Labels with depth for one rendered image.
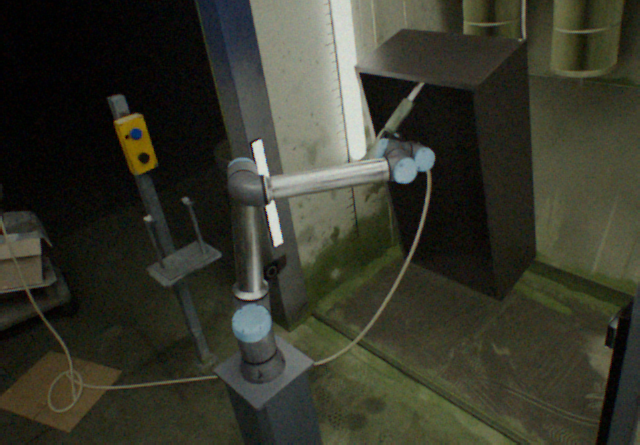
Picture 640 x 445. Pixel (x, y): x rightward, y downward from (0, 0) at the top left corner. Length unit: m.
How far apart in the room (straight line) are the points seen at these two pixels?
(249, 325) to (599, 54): 2.23
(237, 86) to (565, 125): 2.03
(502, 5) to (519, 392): 2.10
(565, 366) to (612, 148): 1.27
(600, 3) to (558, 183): 1.07
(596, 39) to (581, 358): 1.64
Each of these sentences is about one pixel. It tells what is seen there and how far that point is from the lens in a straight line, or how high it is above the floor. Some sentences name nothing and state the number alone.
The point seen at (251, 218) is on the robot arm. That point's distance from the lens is 2.08.
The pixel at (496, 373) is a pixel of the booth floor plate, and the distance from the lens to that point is 3.07.
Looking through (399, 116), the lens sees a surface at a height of 1.42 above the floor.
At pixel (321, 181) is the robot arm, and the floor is 1.43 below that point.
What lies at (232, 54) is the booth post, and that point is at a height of 1.71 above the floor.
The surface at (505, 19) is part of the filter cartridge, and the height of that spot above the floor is 1.51.
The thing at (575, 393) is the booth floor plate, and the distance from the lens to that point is 3.05.
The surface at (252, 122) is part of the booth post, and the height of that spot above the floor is 1.36.
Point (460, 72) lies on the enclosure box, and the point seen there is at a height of 1.65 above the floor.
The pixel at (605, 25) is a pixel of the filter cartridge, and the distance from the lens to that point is 3.22.
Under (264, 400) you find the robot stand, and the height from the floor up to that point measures 0.64.
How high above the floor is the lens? 2.31
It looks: 30 degrees down
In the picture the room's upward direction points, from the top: 9 degrees counter-clockwise
